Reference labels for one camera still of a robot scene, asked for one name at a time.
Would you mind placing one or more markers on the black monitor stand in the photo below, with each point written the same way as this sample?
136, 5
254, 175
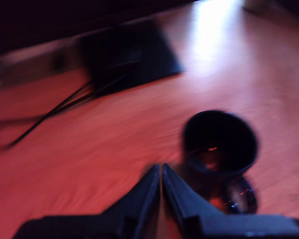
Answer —
129, 54

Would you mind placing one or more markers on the large black monitor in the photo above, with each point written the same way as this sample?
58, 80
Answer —
64, 20

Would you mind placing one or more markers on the dark blue coffee mug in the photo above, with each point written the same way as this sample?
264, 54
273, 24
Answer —
250, 139

